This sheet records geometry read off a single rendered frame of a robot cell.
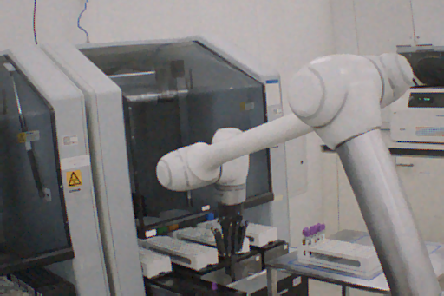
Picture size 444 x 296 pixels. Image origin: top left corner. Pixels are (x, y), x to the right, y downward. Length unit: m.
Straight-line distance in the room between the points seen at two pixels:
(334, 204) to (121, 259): 2.68
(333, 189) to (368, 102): 3.16
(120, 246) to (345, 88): 0.97
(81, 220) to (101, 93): 0.38
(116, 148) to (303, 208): 2.58
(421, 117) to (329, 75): 2.71
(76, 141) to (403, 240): 0.99
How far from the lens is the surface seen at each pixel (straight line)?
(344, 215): 4.24
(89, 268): 1.75
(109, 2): 3.08
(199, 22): 3.44
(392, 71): 1.22
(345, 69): 1.10
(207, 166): 1.47
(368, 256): 1.74
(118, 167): 1.75
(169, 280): 1.89
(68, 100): 1.66
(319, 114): 1.07
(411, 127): 3.81
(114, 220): 1.76
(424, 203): 3.85
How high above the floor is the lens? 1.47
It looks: 6 degrees down
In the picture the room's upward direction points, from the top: 5 degrees counter-clockwise
